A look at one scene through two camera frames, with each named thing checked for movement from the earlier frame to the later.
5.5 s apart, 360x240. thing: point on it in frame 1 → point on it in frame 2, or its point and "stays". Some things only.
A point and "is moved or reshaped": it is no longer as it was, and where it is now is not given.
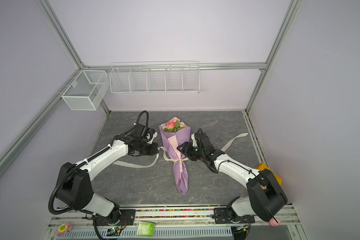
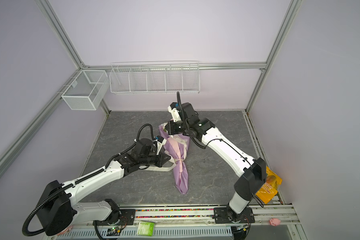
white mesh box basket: x=87 y=90 stays
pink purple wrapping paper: x=171 y=140 stays
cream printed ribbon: x=163 y=157 is moved or reshaped
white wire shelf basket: x=158 y=77 stays
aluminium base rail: x=286 y=217 stays
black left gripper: x=153 y=152 → x=161 y=161
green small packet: x=145 y=229 stays
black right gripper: x=187 y=149 → x=170 y=127
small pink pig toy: x=273 y=222 stays
